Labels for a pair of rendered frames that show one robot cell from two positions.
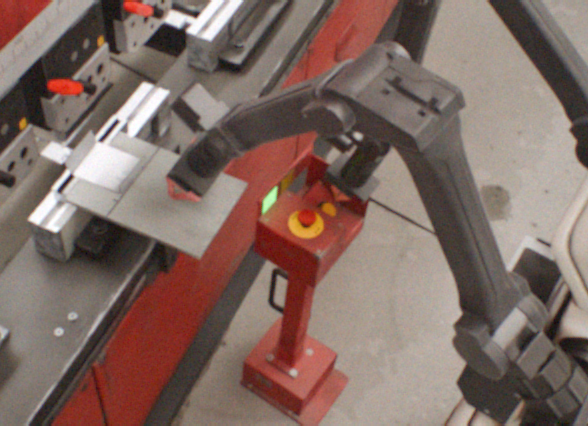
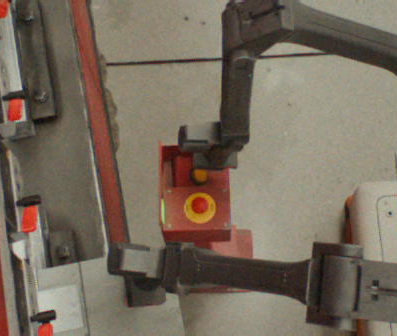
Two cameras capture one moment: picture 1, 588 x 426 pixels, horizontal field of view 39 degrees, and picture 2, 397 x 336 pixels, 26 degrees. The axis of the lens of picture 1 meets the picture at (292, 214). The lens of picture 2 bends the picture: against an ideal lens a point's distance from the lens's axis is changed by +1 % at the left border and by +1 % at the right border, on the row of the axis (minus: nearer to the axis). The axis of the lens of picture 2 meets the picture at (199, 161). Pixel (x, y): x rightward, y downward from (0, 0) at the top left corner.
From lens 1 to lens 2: 0.76 m
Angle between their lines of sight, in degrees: 22
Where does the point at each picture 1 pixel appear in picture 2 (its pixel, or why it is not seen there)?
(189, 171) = (144, 293)
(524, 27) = (342, 48)
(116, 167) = (63, 305)
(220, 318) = not seen: hidden behind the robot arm
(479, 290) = not seen: outside the picture
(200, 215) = not seen: hidden behind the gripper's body
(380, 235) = (190, 90)
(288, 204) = (174, 200)
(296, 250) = (206, 232)
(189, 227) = (157, 315)
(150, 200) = (111, 314)
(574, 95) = not seen: outside the picture
